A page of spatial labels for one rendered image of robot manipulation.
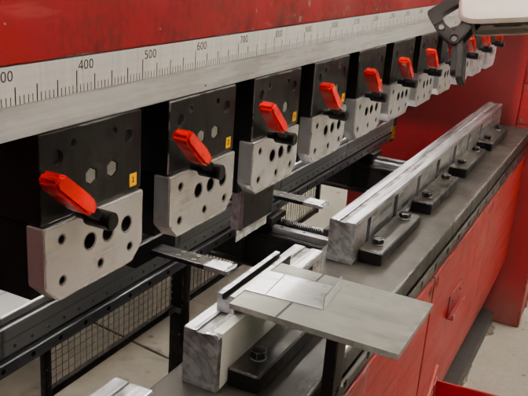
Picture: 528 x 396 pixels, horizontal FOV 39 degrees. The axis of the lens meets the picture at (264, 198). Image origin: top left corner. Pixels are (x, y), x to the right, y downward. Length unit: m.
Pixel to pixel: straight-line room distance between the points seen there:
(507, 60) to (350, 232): 1.74
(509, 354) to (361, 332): 2.20
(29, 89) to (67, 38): 0.06
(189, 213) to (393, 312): 0.39
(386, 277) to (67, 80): 1.01
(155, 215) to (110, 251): 0.11
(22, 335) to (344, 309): 0.48
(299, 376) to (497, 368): 1.99
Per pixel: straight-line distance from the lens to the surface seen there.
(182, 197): 0.87
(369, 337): 1.07
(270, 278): 1.20
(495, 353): 3.22
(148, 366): 2.86
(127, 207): 0.79
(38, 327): 1.19
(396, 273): 1.59
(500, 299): 3.43
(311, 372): 1.21
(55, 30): 0.67
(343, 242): 1.59
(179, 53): 0.83
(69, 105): 0.70
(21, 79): 0.65
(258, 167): 1.04
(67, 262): 0.73
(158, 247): 1.29
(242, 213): 1.10
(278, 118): 0.98
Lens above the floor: 1.51
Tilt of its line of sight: 19 degrees down
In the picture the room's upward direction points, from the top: 4 degrees clockwise
